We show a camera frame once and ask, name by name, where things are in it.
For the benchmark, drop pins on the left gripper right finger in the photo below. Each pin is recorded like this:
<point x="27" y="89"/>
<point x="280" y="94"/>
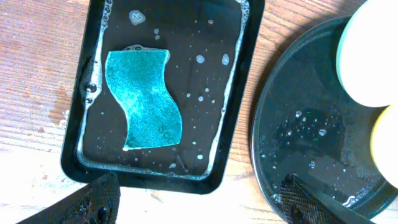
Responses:
<point x="302" y="203"/>

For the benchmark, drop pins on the yellow plate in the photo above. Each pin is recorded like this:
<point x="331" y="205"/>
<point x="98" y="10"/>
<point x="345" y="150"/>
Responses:
<point x="383" y="144"/>

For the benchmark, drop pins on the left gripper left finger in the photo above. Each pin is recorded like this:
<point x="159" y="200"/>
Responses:
<point x="97" y="202"/>

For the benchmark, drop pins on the black rectangular tray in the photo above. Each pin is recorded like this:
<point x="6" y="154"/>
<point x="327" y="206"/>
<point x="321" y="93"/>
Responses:
<point x="211" y="44"/>

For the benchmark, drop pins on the green yellow sponge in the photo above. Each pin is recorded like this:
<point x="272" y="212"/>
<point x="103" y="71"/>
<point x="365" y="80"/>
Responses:
<point x="136" y="79"/>

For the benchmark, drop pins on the light blue plate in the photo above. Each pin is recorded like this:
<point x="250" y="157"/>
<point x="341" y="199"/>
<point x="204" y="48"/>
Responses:
<point x="366" y="58"/>

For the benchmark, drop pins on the black round tray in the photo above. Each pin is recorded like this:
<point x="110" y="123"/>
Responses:
<point x="306" y="124"/>

